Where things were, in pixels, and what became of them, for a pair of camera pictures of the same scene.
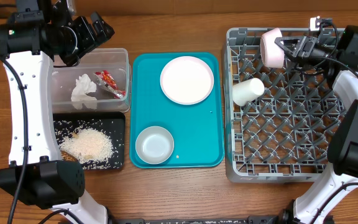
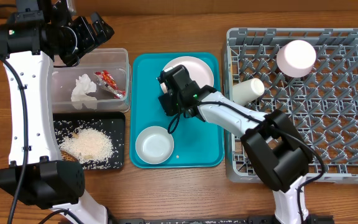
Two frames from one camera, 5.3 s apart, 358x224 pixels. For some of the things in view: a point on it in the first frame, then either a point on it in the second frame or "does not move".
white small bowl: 155,145 does not move
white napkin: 79,97 does not move
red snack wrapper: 105,79 does not move
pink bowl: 272,55 to 296,58
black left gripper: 81,25 does not move
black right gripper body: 303,48 to 173,82
